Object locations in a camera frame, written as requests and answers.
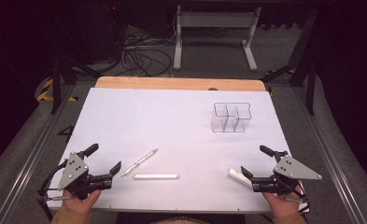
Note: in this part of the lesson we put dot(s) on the person's dark clothing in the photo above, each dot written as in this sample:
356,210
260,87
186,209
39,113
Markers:
134,218

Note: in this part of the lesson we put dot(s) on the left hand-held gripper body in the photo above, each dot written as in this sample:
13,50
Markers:
73,169

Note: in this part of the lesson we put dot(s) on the white pen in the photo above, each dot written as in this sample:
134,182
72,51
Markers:
237,177
156,176

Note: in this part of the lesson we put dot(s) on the wooden table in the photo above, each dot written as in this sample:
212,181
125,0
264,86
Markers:
178,83

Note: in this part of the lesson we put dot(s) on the white metal stand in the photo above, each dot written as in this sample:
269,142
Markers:
215,20

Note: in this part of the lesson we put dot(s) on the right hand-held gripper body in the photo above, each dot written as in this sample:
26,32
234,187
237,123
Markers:
291,170

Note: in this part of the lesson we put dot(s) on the person's right hand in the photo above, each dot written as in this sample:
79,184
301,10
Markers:
280,205

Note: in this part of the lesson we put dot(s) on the clear plastic pen organizer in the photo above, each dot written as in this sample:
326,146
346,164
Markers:
231,117

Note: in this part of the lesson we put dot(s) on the person's left hand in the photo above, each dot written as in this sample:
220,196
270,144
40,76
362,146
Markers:
78,203

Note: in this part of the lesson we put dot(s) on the black metal stand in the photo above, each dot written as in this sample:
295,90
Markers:
310,77
57,84

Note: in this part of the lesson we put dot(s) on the yellow black hazard tape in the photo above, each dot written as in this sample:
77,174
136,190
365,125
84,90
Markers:
47,90

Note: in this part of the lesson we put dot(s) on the aluminium floor rail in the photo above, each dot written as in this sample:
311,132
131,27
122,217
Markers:
31,161
330,155

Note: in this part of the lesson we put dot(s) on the clear pen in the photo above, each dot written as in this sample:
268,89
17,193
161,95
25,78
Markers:
139,162

